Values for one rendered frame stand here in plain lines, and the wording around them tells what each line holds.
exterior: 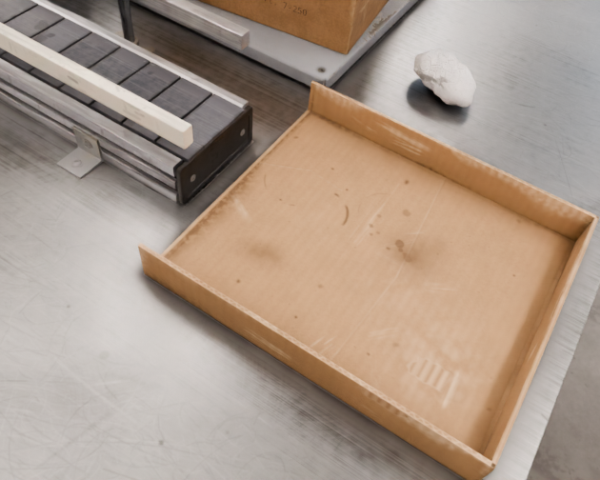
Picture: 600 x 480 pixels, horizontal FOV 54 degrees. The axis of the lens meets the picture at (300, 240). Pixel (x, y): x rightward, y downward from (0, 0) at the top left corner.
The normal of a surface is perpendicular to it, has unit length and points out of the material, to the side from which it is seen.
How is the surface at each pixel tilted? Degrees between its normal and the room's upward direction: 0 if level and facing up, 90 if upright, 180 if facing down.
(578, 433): 0
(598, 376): 0
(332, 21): 90
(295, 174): 0
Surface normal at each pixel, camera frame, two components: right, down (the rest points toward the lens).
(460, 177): -0.54, 0.65
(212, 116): 0.09, -0.60
